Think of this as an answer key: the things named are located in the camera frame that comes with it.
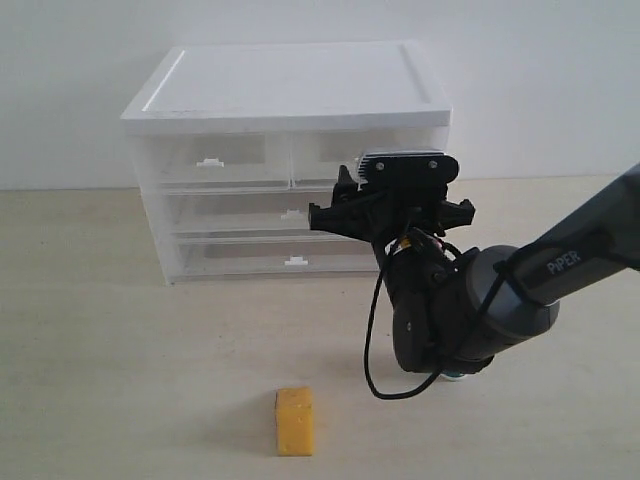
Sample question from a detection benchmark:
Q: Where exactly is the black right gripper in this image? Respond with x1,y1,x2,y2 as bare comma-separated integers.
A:
308,165,475,245

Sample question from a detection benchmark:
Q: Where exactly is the clear middle wide drawer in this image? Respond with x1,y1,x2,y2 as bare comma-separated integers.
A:
159,187,381,236

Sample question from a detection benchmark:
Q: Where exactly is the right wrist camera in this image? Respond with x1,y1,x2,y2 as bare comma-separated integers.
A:
356,150,460,189

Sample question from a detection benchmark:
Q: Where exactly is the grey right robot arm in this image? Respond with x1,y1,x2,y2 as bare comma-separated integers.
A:
308,153,639,374

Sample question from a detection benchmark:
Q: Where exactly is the clear bottom wide drawer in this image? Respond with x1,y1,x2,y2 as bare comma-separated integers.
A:
178,235,378,276

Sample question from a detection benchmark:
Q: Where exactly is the white plastic drawer cabinet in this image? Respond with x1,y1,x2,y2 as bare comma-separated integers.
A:
120,40,452,284

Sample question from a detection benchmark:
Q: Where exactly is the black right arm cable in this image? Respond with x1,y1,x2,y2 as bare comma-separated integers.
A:
363,209,551,400

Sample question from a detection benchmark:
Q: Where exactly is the yellow sponge block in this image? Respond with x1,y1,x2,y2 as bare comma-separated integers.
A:
275,386,315,457

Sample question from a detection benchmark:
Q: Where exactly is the clear wide drawer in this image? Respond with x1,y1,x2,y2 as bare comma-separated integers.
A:
159,187,381,236
178,235,378,276

